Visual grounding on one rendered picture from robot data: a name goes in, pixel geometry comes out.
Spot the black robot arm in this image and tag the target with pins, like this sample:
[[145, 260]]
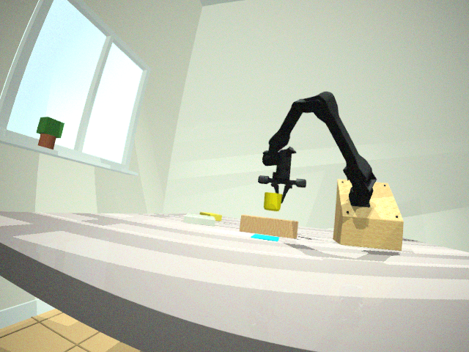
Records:
[[324, 106]]

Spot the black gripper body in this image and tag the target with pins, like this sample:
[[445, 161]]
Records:
[[282, 173]]

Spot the light wooden plank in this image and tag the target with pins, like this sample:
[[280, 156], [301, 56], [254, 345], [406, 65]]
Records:
[[269, 226]]

